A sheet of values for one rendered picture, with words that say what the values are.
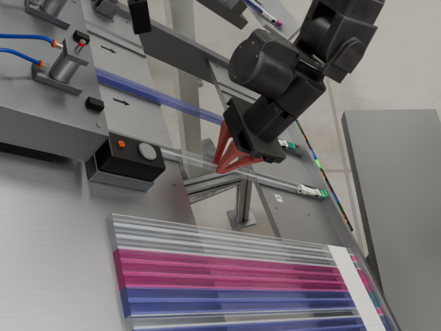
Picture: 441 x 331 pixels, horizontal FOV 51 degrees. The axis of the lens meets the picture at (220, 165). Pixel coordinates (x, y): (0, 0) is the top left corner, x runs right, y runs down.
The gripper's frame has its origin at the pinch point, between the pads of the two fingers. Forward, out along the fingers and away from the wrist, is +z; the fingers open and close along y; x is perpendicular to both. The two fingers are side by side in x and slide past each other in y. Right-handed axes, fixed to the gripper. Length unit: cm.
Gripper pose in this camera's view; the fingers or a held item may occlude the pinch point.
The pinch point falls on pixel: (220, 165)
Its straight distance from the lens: 69.8
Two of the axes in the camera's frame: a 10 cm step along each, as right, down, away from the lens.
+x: 7.4, 1.5, 6.6
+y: 3.1, 7.9, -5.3
